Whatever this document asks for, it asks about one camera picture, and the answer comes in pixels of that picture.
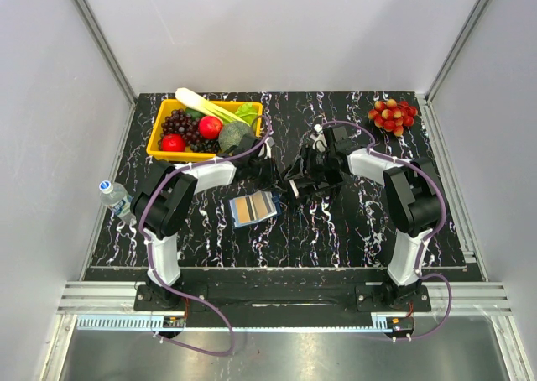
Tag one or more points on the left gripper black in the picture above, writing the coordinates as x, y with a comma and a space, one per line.
273, 179

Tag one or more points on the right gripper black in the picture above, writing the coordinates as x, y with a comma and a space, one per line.
306, 154

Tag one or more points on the black card tray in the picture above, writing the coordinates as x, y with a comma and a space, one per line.
327, 183

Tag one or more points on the gold credit card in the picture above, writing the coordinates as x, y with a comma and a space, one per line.
262, 205
242, 212

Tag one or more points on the blue card holder wallet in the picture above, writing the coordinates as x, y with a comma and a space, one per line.
275, 203

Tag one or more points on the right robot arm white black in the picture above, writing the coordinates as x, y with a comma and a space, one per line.
416, 205

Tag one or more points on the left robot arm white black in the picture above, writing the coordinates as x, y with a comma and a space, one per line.
162, 203

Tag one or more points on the green cantaloupe melon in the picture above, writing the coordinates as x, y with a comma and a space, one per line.
232, 133

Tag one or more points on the dark blue grape bunch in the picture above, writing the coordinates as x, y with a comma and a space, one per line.
205, 146

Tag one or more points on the green lettuce leaf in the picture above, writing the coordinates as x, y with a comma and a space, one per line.
246, 112

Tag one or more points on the red apple upper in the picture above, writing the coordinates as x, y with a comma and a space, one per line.
210, 127

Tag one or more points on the red apple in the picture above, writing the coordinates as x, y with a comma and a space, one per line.
172, 143
210, 127

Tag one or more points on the red lychee bunch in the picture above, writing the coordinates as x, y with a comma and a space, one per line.
392, 116

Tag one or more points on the green avocado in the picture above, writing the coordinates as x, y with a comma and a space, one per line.
193, 113

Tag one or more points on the red apple lower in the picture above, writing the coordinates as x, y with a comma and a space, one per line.
172, 143

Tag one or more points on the purple grape bunch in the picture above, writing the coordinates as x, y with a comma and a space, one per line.
177, 122

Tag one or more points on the white daikon radish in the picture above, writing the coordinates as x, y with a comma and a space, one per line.
194, 101

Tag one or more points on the yellow plastic bin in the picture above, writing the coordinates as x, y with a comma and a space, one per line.
165, 109

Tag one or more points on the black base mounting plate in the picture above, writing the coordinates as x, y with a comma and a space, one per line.
280, 298

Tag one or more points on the clear water bottle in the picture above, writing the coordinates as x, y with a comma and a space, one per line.
116, 198

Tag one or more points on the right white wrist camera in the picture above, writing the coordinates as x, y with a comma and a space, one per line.
318, 139

